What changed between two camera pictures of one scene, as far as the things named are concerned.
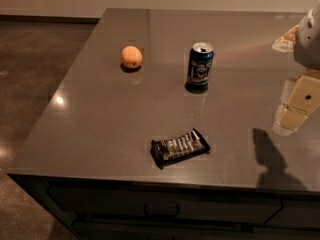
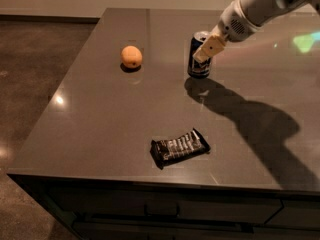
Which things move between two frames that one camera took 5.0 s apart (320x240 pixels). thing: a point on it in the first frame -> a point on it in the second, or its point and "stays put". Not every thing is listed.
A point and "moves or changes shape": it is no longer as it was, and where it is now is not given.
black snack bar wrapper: (169, 150) stays put
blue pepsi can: (199, 67) moves or changes shape
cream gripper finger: (300, 98) -> (214, 44)
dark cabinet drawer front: (169, 202) stays put
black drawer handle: (162, 215) stays put
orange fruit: (131, 56) stays put
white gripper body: (308, 42) -> (234, 28)
